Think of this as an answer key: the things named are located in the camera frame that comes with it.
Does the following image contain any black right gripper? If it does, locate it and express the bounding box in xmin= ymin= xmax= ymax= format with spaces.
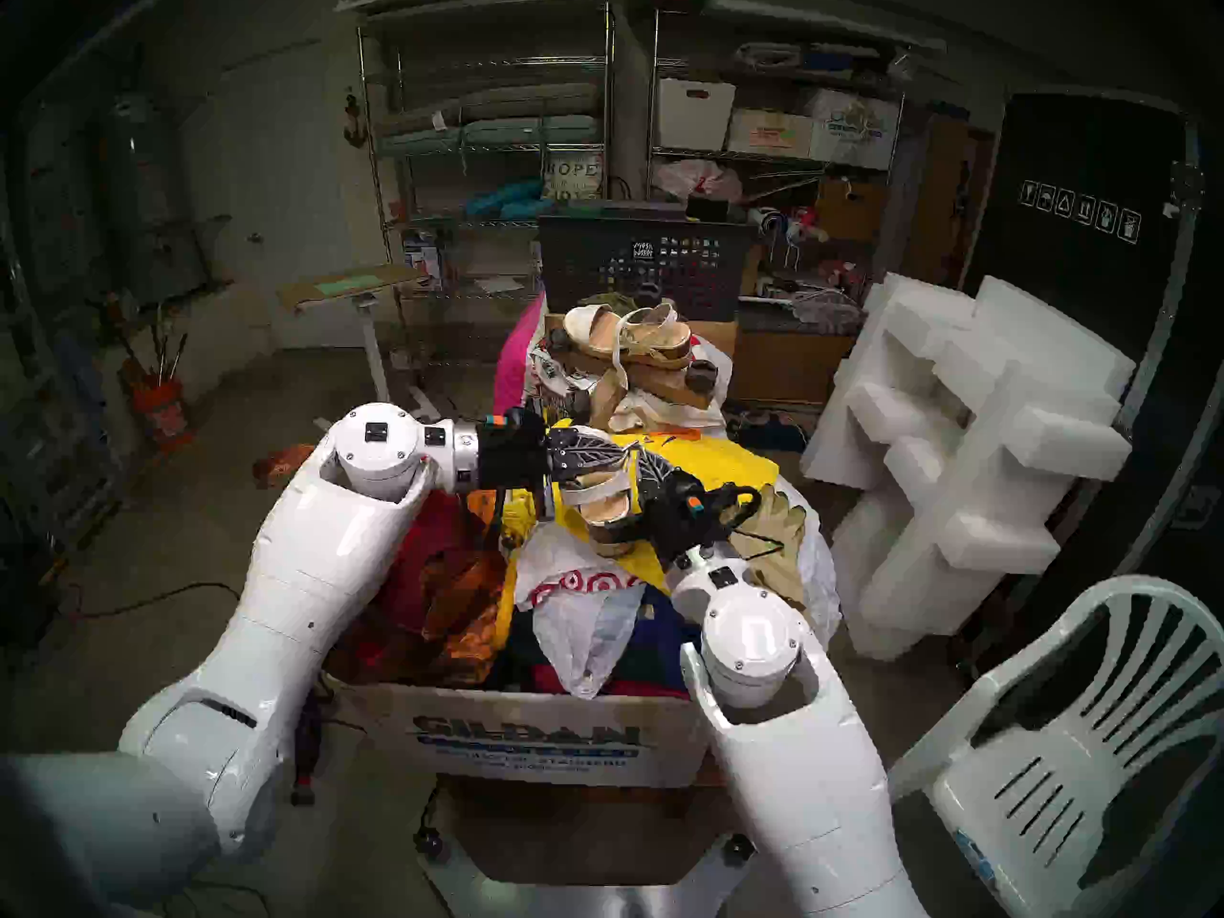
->
xmin=632 ymin=447 xmax=732 ymax=565

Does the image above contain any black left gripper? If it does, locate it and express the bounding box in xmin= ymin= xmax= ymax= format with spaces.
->
xmin=475 ymin=409 xmax=640 ymax=521

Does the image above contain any white strap wedge sandal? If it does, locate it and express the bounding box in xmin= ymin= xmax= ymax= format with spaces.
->
xmin=559 ymin=443 xmax=642 ymax=556
xmin=562 ymin=301 xmax=693 ymax=391

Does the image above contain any yellow terry towel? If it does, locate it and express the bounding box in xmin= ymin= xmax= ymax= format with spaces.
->
xmin=497 ymin=428 xmax=780 ymax=592

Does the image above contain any wooden caster dolly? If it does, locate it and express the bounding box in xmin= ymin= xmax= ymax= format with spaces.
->
xmin=543 ymin=323 xmax=720 ymax=429

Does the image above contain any pink pillow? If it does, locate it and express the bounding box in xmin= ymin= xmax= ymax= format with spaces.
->
xmin=492 ymin=293 xmax=548 ymax=420

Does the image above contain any blue patterned rug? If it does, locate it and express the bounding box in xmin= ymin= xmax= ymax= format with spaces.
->
xmin=722 ymin=404 xmax=814 ymax=453

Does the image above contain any beige green garden glove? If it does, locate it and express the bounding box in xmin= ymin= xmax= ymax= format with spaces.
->
xmin=741 ymin=486 xmax=814 ymax=611

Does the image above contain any blue fabric bag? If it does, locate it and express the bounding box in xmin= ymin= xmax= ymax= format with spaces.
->
xmin=612 ymin=591 xmax=699 ymax=692

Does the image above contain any brown wooden chest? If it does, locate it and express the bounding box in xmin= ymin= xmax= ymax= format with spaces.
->
xmin=727 ymin=309 xmax=857 ymax=405

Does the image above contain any white red-logo plastic bag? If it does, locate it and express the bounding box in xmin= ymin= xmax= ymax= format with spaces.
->
xmin=514 ymin=524 xmax=651 ymax=702

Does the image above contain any black plastic mesh basket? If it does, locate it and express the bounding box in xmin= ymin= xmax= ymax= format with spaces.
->
xmin=535 ymin=199 xmax=756 ymax=322

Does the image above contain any red orange patterned fabric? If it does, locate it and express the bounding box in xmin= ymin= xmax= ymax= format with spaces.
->
xmin=330 ymin=491 xmax=513 ymax=688

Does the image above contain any white plastic sheet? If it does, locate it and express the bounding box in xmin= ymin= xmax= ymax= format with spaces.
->
xmin=798 ymin=505 xmax=842 ymax=649

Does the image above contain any white overbed rolling table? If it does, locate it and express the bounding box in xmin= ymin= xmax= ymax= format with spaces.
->
xmin=277 ymin=261 xmax=443 ymax=420

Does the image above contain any blue white appliance box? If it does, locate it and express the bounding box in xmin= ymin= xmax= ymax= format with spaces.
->
xmin=400 ymin=228 xmax=458 ymax=291

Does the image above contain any teal pillow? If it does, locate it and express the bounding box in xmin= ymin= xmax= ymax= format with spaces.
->
xmin=464 ymin=178 xmax=546 ymax=221

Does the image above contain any hope lettering sign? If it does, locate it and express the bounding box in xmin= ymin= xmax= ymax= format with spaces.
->
xmin=541 ymin=151 xmax=605 ymax=202

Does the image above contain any white foam packing block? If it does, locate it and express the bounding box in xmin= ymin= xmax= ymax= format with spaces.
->
xmin=971 ymin=275 xmax=1139 ymax=401
xmin=798 ymin=273 xmax=1134 ymax=661

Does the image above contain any white Gildan activewear carton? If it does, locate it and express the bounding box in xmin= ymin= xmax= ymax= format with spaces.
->
xmin=330 ymin=682 xmax=709 ymax=788
xmin=808 ymin=87 xmax=902 ymax=171

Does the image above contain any white red plastic bag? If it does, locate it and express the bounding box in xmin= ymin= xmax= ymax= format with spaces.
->
xmin=653 ymin=158 xmax=742 ymax=205

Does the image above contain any teal seat cushion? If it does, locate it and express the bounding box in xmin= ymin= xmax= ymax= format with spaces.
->
xmin=378 ymin=115 xmax=603 ymax=152

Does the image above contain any brown cardboard box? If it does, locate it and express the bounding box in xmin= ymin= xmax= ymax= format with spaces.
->
xmin=818 ymin=178 xmax=888 ymax=243

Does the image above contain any white storage bin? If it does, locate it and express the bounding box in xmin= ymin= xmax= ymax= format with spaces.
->
xmin=658 ymin=77 xmax=737 ymax=152

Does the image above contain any beige seat cushion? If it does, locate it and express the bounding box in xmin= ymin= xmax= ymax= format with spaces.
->
xmin=371 ymin=82 xmax=603 ymax=138

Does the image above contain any white labelled cardboard box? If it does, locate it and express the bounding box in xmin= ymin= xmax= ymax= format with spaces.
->
xmin=727 ymin=108 xmax=814 ymax=159

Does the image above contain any brown wooden cabinet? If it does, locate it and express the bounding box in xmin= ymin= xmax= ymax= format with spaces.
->
xmin=904 ymin=113 xmax=995 ymax=286

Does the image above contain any white panel door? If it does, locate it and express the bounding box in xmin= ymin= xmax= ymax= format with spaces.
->
xmin=215 ymin=41 xmax=360 ymax=350

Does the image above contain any orange plastic bucket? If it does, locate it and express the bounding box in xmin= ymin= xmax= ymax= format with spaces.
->
xmin=129 ymin=376 xmax=195 ymax=448

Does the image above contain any grey metal ladder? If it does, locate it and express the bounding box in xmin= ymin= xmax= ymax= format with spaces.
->
xmin=0 ymin=208 xmax=140 ymax=563

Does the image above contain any long white tube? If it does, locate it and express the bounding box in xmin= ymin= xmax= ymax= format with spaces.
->
xmin=708 ymin=0 xmax=948 ymax=61

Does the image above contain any white plastic garden chair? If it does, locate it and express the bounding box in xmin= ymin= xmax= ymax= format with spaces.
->
xmin=885 ymin=574 xmax=1224 ymax=918

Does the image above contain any grey water heater tank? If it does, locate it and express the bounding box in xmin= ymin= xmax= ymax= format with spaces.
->
xmin=100 ymin=89 xmax=211 ymax=305

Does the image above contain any black flight case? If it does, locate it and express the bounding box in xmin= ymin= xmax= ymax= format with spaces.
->
xmin=956 ymin=84 xmax=1224 ymax=678

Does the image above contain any brown patterned fabric strap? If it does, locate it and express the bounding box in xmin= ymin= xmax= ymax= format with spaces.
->
xmin=253 ymin=445 xmax=317 ymax=492

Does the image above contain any chrome wire shelving rack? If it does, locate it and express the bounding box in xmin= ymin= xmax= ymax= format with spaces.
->
xmin=356 ymin=3 xmax=618 ymax=372
xmin=645 ymin=8 xmax=905 ymax=305

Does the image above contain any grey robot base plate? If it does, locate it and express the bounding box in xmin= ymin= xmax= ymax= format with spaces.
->
xmin=413 ymin=830 xmax=756 ymax=918

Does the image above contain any orange black floor cable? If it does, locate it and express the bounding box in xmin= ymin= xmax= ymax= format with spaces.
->
xmin=19 ymin=581 xmax=245 ymax=668

